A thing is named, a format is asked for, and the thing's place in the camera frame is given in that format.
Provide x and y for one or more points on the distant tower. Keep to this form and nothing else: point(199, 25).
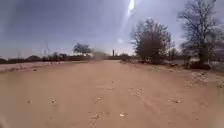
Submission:
point(113, 52)

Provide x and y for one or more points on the sandy dirt road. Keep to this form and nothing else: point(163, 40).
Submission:
point(110, 96)

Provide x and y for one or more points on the flat-topped tree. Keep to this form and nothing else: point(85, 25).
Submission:
point(81, 49)

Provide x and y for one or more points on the bushy dark tree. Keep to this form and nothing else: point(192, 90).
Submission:
point(151, 41)

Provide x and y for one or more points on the row of distant bushes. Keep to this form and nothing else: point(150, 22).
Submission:
point(43, 58)

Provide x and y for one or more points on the bare leafless tree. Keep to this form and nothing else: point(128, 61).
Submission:
point(200, 30)

